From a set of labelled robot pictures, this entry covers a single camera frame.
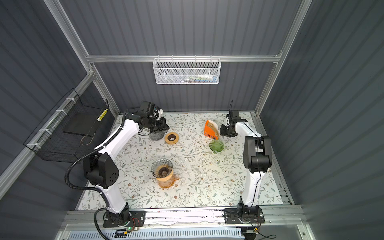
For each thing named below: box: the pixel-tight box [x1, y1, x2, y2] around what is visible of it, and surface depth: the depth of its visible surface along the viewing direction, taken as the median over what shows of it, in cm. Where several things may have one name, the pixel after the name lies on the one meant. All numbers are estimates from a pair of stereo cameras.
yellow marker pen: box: [97, 108, 109, 122], surface depth 83 cm
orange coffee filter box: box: [204, 119, 219, 140], surface depth 104 cm
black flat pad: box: [62, 112, 103, 137], surface depth 77 cm
